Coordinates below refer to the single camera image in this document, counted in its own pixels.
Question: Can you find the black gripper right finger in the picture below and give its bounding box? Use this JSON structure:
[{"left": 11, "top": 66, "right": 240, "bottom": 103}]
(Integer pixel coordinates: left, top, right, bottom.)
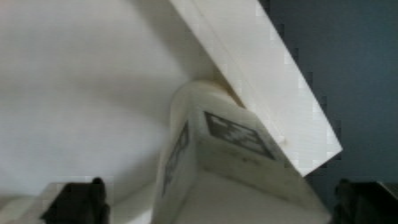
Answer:
[{"left": 331, "top": 179, "right": 398, "bottom": 224}]

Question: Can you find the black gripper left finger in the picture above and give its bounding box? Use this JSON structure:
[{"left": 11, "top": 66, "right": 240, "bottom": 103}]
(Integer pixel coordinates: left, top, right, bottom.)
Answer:
[{"left": 41, "top": 177, "right": 110, "bottom": 224}]

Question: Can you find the white leg with tag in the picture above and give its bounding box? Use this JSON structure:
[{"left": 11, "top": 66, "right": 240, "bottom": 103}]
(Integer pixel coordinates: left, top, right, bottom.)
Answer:
[{"left": 151, "top": 81, "right": 331, "bottom": 224}]

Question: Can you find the white square tabletop tray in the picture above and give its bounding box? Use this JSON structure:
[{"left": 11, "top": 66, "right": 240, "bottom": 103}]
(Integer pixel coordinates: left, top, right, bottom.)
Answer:
[{"left": 0, "top": 0, "right": 341, "bottom": 224}]

